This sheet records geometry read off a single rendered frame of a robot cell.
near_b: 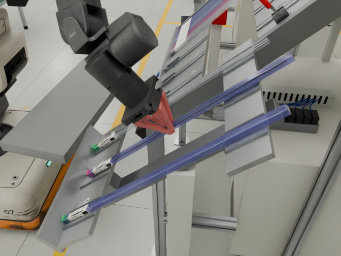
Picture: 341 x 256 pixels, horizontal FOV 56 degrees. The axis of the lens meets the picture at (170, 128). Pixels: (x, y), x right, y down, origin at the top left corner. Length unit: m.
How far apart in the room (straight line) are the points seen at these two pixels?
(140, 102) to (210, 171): 1.25
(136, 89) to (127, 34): 0.10
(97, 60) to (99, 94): 0.75
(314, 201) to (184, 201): 0.49
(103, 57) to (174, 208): 0.39
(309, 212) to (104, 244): 0.88
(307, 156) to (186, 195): 0.47
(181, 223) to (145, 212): 0.80
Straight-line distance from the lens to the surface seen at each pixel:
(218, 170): 1.79
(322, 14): 0.77
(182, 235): 0.86
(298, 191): 1.11
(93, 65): 0.55
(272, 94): 1.22
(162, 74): 1.13
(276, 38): 0.77
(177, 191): 0.71
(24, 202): 1.45
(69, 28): 0.57
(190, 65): 1.03
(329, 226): 1.28
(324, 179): 1.02
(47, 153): 1.09
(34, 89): 2.59
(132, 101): 0.57
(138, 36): 0.51
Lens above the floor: 1.31
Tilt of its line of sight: 40 degrees down
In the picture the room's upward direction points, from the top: straight up
